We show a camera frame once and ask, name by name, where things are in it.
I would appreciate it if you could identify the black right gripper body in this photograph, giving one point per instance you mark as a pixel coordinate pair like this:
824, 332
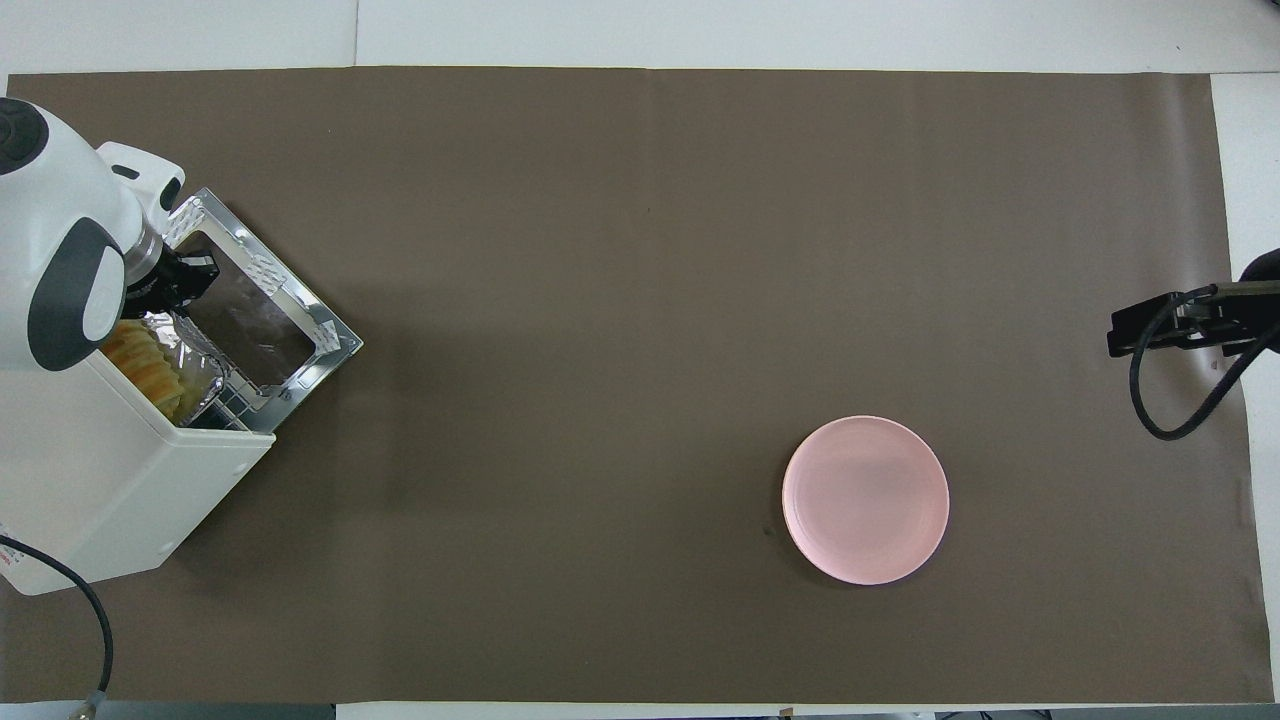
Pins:
1262, 310

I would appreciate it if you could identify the aluminium foil tray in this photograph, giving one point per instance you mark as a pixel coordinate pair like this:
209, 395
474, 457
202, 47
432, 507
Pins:
200, 370

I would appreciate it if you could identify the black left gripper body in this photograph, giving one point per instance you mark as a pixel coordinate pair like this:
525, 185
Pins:
160, 290

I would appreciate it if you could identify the brown table mat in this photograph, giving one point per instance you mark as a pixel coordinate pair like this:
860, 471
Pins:
640, 300

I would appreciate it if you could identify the silver glass oven door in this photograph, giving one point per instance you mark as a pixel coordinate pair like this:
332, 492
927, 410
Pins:
250, 320

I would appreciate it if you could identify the yellow ridged bread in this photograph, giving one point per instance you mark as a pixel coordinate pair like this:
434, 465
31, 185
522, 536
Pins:
150, 370

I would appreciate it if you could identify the white toaster oven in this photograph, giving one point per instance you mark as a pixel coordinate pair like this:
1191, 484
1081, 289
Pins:
90, 480

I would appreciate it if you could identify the pink round plate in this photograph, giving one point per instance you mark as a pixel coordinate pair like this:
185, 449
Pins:
865, 500

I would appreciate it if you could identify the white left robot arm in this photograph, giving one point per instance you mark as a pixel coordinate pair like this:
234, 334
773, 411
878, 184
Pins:
50, 200

